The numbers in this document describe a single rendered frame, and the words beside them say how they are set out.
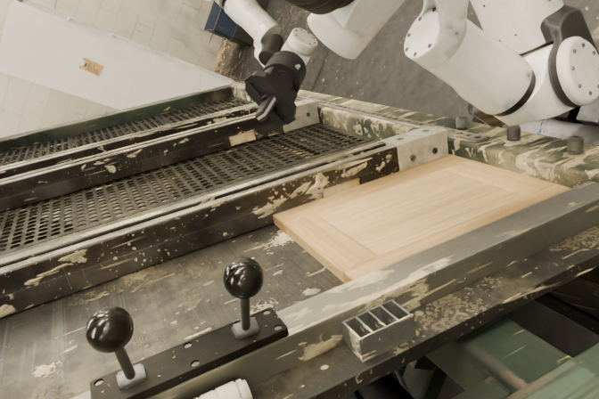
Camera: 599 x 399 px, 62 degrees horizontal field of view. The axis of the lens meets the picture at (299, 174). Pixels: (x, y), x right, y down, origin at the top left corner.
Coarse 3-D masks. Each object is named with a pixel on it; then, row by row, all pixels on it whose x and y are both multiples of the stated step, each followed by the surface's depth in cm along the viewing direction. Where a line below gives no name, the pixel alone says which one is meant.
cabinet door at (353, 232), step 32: (448, 160) 100; (352, 192) 93; (384, 192) 91; (416, 192) 88; (448, 192) 86; (480, 192) 84; (512, 192) 82; (544, 192) 79; (288, 224) 84; (320, 224) 82; (352, 224) 81; (384, 224) 79; (416, 224) 77; (448, 224) 75; (480, 224) 73; (320, 256) 73; (352, 256) 70; (384, 256) 69
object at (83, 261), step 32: (320, 160) 97; (352, 160) 94; (384, 160) 97; (416, 160) 100; (224, 192) 89; (256, 192) 87; (288, 192) 90; (320, 192) 93; (128, 224) 83; (160, 224) 81; (192, 224) 84; (224, 224) 86; (256, 224) 89; (32, 256) 78; (64, 256) 76; (96, 256) 78; (128, 256) 80; (160, 256) 83; (0, 288) 73; (32, 288) 75; (64, 288) 77
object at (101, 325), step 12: (96, 312) 41; (108, 312) 41; (120, 312) 41; (96, 324) 40; (108, 324) 40; (120, 324) 40; (132, 324) 42; (96, 336) 40; (108, 336) 40; (120, 336) 40; (96, 348) 40; (108, 348) 40; (120, 348) 41; (120, 360) 45; (120, 372) 48; (132, 372) 47; (144, 372) 49; (120, 384) 48; (132, 384) 48
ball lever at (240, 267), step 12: (228, 264) 46; (240, 264) 45; (252, 264) 45; (228, 276) 44; (240, 276) 44; (252, 276) 44; (264, 276) 46; (228, 288) 44; (240, 288) 44; (252, 288) 44; (240, 300) 48; (240, 312) 50; (240, 324) 53; (252, 324) 53; (240, 336) 52
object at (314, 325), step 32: (576, 192) 73; (512, 224) 67; (544, 224) 66; (576, 224) 69; (416, 256) 63; (448, 256) 62; (480, 256) 62; (512, 256) 65; (352, 288) 59; (384, 288) 58; (416, 288) 59; (448, 288) 61; (288, 320) 55; (320, 320) 54; (256, 352) 51; (288, 352) 53; (320, 352) 55; (192, 384) 49; (224, 384) 51
